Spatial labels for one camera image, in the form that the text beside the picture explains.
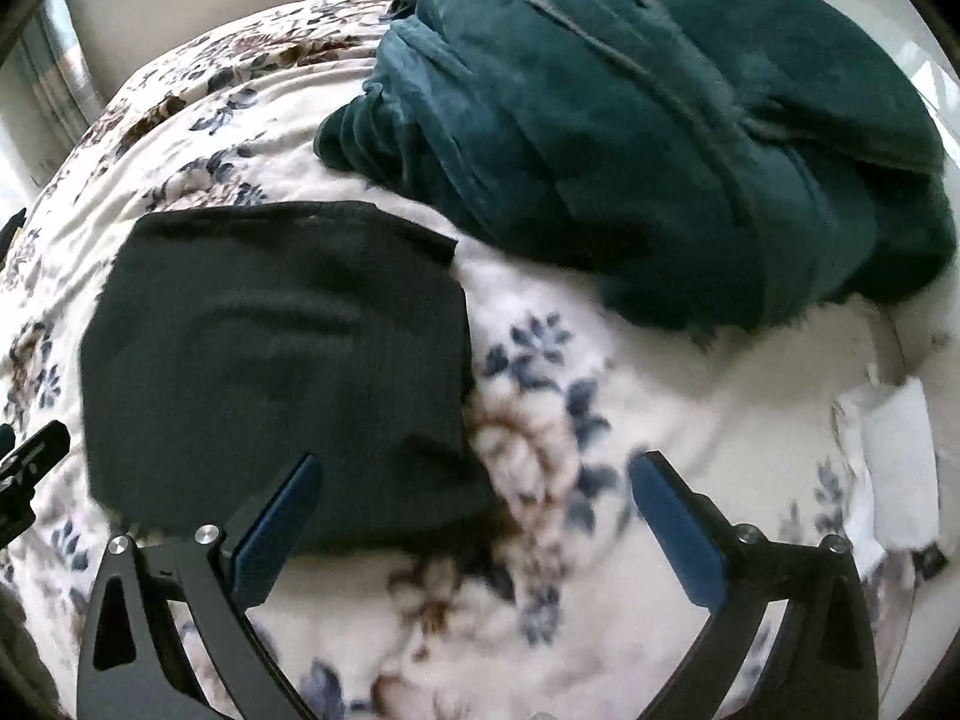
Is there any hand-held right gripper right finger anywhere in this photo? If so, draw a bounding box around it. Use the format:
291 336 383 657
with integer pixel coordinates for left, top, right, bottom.
628 451 878 720

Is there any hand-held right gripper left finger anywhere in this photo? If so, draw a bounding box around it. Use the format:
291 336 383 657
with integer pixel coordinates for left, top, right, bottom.
75 452 325 720

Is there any dark striped sweater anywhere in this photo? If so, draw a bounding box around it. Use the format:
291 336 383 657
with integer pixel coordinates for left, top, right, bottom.
79 200 500 560

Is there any floral bed blanket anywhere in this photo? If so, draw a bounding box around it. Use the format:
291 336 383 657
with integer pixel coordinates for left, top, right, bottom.
0 0 938 720

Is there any grey-blue curtain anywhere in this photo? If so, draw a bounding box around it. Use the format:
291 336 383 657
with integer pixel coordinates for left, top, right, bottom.
15 0 106 128

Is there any white rolled cloth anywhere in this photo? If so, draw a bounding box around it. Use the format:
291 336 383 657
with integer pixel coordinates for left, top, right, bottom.
832 375 942 571

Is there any teal plush blanket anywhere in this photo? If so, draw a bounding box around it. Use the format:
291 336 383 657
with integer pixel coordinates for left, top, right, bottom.
315 0 959 335

